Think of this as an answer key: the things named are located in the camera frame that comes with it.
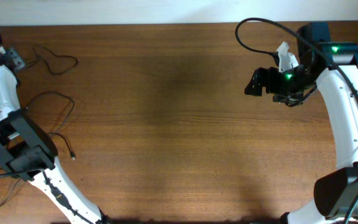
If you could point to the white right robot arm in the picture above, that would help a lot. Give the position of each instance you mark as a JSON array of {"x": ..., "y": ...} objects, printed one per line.
[{"x": 330, "y": 68}]

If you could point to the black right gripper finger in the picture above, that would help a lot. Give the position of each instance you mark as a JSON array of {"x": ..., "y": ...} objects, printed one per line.
[
  {"x": 261, "y": 75},
  {"x": 254, "y": 88}
]

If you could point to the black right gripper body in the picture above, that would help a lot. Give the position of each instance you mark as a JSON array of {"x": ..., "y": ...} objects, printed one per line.
[{"x": 288, "y": 84}]

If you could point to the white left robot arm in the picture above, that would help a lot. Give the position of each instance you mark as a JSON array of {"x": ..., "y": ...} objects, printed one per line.
[{"x": 28, "y": 153}]

